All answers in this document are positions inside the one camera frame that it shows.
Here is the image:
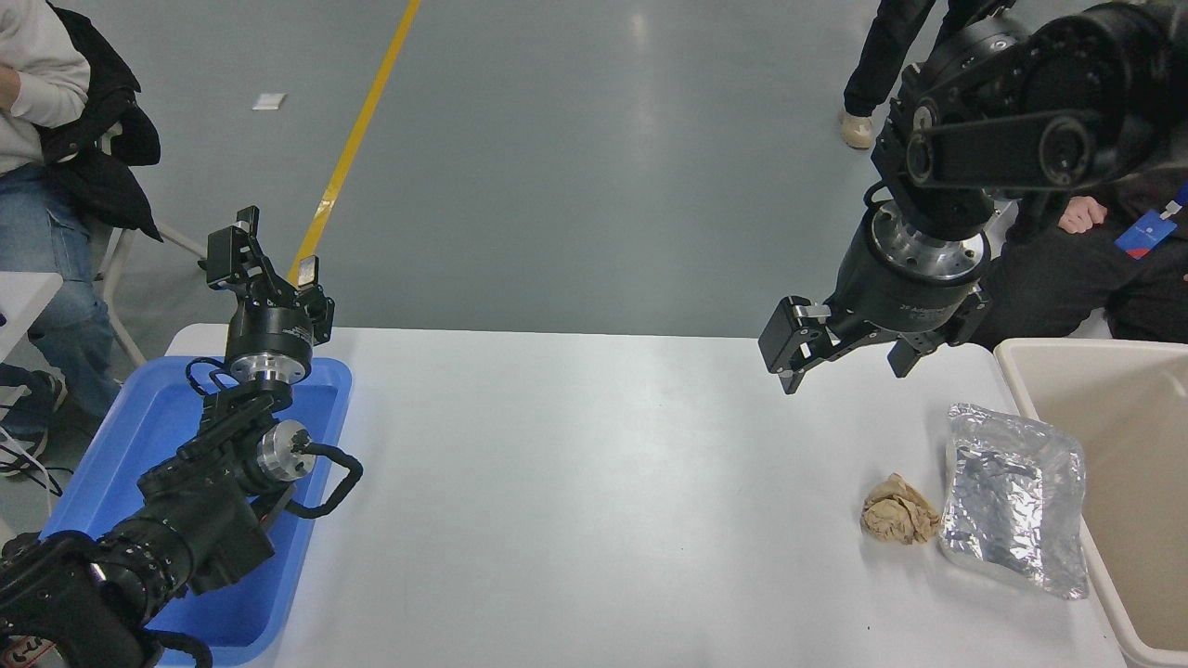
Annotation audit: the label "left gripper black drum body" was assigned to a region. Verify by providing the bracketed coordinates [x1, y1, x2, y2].
[226, 295, 321, 365]

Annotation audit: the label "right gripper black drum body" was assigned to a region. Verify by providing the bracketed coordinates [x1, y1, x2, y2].
[826, 218, 987, 349]

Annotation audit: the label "crinkled silver foil tray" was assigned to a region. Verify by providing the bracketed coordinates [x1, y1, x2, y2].
[937, 403, 1089, 600]

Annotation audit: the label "seated person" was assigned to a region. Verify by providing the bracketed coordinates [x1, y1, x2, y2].
[965, 139, 1188, 350]
[0, 0, 126, 479]

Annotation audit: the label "crumpled tan paper ball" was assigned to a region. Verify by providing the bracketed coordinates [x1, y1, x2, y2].
[861, 473, 942, 546]

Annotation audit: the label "blue plastic tray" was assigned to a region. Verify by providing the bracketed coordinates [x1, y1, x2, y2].
[42, 356, 354, 667]

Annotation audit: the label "black jacket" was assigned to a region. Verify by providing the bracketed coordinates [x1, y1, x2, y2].
[37, 5, 164, 243]

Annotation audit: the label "small white side table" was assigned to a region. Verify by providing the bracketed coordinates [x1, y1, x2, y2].
[0, 272, 64, 363]

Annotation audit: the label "standing person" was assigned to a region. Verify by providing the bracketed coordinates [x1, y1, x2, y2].
[840, 0, 987, 150]

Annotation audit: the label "large pale plastic bin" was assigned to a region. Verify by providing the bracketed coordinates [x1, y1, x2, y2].
[995, 338, 1188, 668]

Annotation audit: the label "blue name badge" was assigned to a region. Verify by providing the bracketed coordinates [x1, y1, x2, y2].
[1113, 208, 1179, 260]

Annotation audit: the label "white metal chair frame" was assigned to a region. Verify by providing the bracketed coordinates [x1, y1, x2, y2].
[91, 119, 210, 368]

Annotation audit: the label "thin floor cables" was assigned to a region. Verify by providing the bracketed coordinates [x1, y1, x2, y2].
[0, 425, 68, 500]

